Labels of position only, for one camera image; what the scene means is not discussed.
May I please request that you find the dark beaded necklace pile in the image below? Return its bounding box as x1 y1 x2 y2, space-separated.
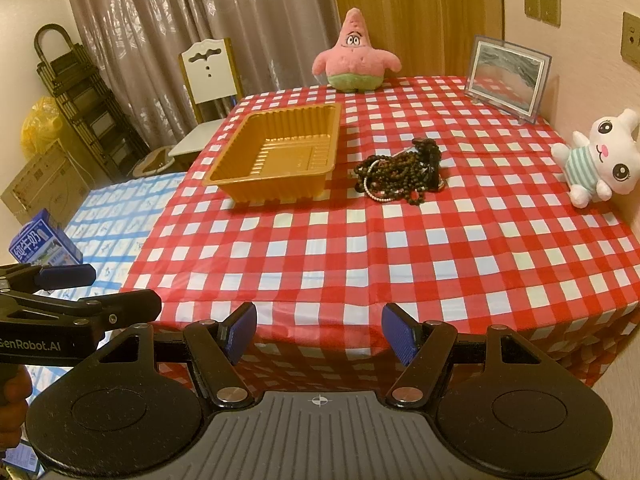
352 136 449 206

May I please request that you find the orange plastic tray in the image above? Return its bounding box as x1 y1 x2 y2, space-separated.
203 103 342 203

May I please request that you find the person's left hand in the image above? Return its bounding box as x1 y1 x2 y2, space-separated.
0 365 32 452

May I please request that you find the blue milk carton box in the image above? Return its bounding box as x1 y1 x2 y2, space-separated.
9 208 84 266

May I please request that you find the blue white patterned cloth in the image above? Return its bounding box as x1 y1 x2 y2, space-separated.
0 171 189 476

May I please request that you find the brown cardboard box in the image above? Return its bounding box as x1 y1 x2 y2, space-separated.
1 141 90 228

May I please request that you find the red white checkered tablecloth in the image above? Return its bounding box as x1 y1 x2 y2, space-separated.
125 77 639 390

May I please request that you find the yellow plastic bag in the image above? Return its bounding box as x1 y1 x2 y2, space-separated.
21 96 63 159

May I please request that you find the beige round basin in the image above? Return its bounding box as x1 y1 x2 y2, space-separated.
131 145 176 179

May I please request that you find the white bunny plush toy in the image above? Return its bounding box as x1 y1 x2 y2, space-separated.
551 108 639 209

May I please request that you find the white wooden chair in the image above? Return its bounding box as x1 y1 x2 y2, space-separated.
168 38 243 158

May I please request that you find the clear framed sand picture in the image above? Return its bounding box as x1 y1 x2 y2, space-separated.
464 35 552 124

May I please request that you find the grey patterned curtain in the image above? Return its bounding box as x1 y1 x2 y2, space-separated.
70 0 340 148

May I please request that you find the pink starfish plush toy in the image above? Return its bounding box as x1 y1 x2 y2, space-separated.
311 8 401 92

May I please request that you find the gold wall switch plate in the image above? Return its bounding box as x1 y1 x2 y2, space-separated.
524 0 561 27

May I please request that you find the gold wall outlet plate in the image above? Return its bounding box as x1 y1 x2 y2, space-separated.
620 12 640 70

